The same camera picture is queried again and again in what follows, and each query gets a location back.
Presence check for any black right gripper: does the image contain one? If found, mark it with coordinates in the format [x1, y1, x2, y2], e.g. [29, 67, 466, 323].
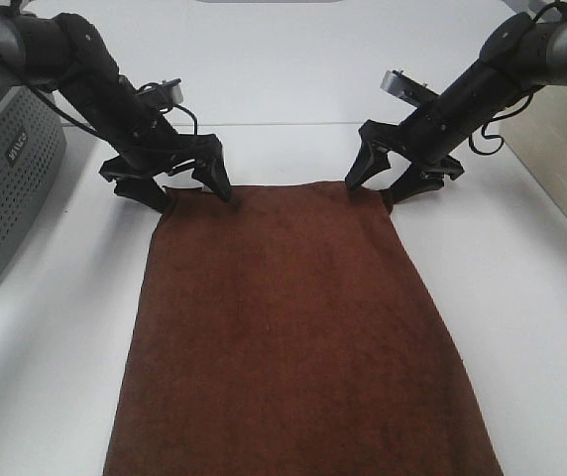
[344, 112, 464, 202]

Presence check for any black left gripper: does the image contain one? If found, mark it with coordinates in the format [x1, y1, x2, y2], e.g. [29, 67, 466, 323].
[99, 117, 233, 212]

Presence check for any brown towel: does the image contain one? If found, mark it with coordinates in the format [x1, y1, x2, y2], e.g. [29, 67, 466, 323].
[104, 182, 501, 475]

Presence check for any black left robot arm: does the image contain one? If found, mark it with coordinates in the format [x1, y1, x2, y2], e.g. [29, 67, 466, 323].
[0, 1, 232, 212]

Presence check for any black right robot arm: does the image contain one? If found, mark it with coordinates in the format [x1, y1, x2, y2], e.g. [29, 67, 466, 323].
[345, 1, 567, 202]

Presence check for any beige fabric storage box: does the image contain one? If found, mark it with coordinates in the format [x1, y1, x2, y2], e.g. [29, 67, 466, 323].
[500, 86, 567, 217]

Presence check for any grey perforated plastic basket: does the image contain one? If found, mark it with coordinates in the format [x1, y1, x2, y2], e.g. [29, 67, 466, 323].
[0, 86, 66, 277]

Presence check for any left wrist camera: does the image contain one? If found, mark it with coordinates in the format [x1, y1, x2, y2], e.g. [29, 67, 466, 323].
[138, 78, 183, 109]

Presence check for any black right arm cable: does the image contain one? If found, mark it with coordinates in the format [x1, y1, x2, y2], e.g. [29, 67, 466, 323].
[466, 83, 535, 156]

